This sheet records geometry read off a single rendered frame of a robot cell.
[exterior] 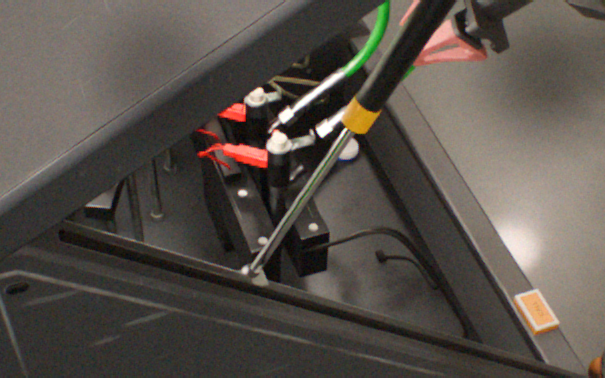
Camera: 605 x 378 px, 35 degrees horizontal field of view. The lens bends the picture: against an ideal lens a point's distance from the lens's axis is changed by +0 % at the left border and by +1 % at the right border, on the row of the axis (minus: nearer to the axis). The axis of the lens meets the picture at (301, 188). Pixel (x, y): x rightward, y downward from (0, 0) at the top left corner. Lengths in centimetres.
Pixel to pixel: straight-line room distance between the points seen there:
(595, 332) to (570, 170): 51
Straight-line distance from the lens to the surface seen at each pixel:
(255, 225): 117
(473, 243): 122
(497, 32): 103
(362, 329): 78
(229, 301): 67
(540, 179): 264
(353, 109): 60
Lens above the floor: 189
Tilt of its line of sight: 49 degrees down
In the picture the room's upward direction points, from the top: 3 degrees clockwise
